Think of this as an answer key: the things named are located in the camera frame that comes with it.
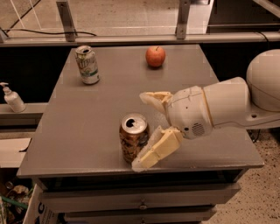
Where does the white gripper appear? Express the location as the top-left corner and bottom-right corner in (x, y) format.
(131, 86), (213, 172)

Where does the orange soda can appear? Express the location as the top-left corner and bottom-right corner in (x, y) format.
(119, 113), (150, 164)

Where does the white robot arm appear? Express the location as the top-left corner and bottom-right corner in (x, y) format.
(132, 49), (280, 172)

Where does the green and white soda can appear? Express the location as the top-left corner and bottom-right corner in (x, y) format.
(75, 45), (100, 85)

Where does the red apple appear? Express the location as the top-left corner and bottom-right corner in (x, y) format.
(145, 45), (165, 67)

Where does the brass upper drawer knob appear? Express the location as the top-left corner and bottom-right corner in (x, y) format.
(139, 200), (148, 210)

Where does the grey lower drawer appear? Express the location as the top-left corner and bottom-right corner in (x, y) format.
(65, 206), (216, 224)

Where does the grey drawer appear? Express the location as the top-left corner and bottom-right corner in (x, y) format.
(39, 183), (241, 213)
(65, 206), (216, 224)

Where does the grey upper drawer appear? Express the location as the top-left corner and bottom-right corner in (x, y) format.
(39, 183), (241, 213)

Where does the white pump bottle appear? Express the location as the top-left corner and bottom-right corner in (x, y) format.
(0, 82), (25, 113)

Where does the white cardboard box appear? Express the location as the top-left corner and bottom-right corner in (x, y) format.
(23, 185), (58, 224)

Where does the metal railing frame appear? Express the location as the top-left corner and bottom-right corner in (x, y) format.
(0, 0), (280, 47)

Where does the black cable on floor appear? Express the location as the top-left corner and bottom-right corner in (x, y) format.
(0, 27), (97, 38)

